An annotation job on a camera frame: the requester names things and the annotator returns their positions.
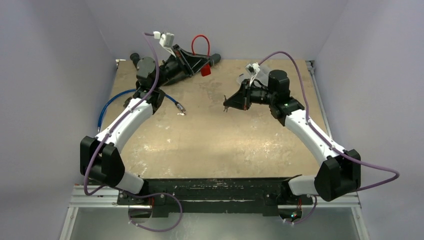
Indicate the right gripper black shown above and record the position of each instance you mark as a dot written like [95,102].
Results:
[246,95]

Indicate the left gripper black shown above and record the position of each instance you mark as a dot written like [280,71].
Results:
[188,60]

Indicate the small key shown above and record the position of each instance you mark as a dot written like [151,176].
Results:
[224,104]

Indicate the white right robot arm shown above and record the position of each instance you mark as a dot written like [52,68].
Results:
[339,169]

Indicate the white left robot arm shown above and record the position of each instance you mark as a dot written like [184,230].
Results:
[100,156]

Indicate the clear plastic organizer box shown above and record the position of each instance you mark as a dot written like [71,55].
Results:
[262,79]

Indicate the small hammer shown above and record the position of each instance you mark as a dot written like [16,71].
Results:
[126,102]

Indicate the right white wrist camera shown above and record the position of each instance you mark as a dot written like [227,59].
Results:
[253,69]

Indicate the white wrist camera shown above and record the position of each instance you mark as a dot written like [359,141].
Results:
[253,69]
[165,40]

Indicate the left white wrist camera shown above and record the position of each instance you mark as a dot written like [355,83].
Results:
[165,40]

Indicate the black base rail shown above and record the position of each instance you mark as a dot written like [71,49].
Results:
[257,195]

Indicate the aluminium frame rail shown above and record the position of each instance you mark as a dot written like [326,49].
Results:
[105,198]

